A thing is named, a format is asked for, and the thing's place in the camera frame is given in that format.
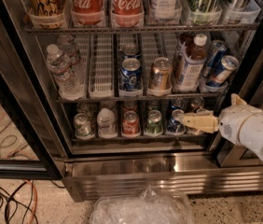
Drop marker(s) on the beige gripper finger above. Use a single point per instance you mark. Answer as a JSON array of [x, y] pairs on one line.
[[236, 99], [204, 121]]

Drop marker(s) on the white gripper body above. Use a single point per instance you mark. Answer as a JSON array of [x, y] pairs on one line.
[[233, 122]]

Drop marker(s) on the red bull can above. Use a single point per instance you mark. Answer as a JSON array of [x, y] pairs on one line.
[[215, 52], [222, 71]]

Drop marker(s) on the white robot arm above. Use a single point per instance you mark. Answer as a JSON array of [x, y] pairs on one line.
[[258, 150]]

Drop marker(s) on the copper can bottom shelf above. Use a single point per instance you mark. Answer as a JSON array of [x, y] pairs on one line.
[[193, 131]]

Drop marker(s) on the blue can bottom shelf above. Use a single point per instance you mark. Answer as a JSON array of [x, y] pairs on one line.
[[174, 125]]

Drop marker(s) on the green can bottom shelf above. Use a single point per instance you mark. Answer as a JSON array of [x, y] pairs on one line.
[[153, 124]]

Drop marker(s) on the gold can middle shelf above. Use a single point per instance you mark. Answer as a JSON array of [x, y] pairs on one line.
[[160, 74]]

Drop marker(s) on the red coke can bottom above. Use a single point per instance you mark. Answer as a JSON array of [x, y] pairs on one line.
[[130, 123]]

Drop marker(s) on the blue pepsi can front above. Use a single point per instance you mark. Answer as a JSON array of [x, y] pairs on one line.
[[130, 75]]

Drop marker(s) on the dark can behind pepsi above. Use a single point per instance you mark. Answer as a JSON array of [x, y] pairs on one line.
[[130, 51]]

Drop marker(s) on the stainless steel fridge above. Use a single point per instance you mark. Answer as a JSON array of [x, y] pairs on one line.
[[124, 165]]

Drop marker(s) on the silver green can bottom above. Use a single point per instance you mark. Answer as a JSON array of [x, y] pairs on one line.
[[82, 125]]

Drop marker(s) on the right coca cola can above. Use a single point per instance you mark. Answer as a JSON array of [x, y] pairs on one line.
[[127, 13]]

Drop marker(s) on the coca cola can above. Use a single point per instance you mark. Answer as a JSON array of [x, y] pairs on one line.
[[87, 12], [127, 13]]

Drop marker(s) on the left coca cola can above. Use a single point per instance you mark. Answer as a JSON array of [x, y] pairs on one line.
[[87, 12]]

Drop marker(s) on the left glass fridge door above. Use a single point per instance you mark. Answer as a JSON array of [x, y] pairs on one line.
[[31, 140]]

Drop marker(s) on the iced tea bottle white cap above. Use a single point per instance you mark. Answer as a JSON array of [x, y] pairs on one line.
[[188, 60]]

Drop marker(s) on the clear plastic bag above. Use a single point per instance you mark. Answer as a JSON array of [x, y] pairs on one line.
[[151, 206]]

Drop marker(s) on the small water bottle bottom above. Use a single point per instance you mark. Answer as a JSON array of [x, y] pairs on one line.
[[106, 124]]

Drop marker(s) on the white label bottle top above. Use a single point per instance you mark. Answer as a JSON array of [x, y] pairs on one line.
[[163, 9]]

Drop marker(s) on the front clear water bottle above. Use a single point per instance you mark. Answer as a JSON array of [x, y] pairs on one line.
[[60, 66]]

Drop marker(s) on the clear water bottle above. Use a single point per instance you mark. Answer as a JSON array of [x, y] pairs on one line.
[[68, 44], [60, 66]]

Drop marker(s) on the rear clear water bottle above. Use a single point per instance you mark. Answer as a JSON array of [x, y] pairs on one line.
[[68, 44]]

